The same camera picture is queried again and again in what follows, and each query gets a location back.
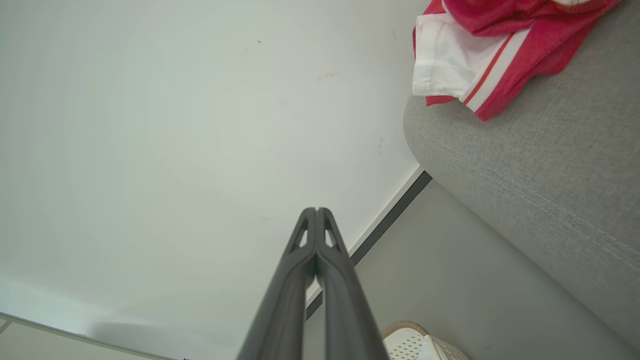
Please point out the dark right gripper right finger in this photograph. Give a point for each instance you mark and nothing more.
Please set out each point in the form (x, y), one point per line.
(347, 310)

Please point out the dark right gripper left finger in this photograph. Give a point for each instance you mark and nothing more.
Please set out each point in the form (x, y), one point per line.
(285, 305)

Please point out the red white striped garment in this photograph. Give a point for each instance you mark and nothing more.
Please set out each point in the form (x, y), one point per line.
(505, 40)

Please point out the white laundry basket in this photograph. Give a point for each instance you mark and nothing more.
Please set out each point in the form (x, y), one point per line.
(410, 345)

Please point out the black baseboard strip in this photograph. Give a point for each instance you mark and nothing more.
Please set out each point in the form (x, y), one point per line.
(385, 220)

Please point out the grey fabric sofa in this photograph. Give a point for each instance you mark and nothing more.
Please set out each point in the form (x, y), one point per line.
(545, 170)

